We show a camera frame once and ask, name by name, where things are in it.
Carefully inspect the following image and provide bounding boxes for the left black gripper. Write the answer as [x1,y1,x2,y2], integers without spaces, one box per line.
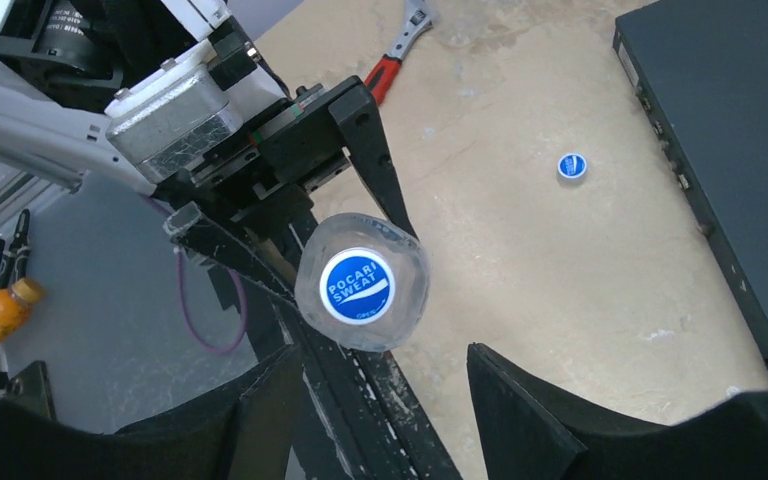
[158,76,416,311]

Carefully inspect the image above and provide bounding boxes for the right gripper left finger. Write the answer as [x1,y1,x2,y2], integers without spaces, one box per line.
[0,345,303,479]

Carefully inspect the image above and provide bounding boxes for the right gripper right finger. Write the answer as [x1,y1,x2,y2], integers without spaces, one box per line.
[467,343,768,479]

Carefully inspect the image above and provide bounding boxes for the clear plastic bottle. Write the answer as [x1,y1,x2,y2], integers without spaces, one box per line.
[294,213,432,352]

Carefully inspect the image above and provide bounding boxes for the blue white bottle cap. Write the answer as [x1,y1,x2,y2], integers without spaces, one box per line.
[556,153,589,185]
[318,247,396,326]

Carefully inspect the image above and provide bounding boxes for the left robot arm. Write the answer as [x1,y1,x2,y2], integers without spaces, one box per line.
[0,1,433,244]

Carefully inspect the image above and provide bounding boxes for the black flat electronics box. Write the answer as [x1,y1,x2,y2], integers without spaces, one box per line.
[613,1,768,370]

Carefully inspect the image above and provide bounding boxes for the red handled adjustable wrench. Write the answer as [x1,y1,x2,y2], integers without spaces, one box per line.
[364,0,438,106]

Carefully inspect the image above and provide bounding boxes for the black handled pliers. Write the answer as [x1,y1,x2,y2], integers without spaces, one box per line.
[0,209,31,290]

